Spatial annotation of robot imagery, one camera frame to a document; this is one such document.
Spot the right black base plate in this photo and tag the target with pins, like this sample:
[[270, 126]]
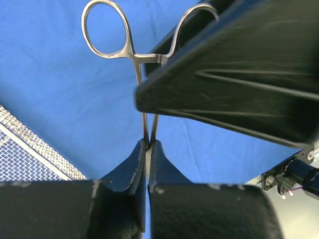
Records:
[[297, 169]]

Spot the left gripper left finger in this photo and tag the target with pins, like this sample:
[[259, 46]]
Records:
[[112, 207]]

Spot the wire mesh instrument tray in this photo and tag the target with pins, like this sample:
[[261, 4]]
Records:
[[24, 156]]

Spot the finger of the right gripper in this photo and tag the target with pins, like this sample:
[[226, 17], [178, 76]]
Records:
[[255, 71], [193, 24]]

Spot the blue surgical drape cloth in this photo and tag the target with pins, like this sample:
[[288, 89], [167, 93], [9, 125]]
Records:
[[83, 106]]

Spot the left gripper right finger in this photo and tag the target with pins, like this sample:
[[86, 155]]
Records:
[[181, 209]]

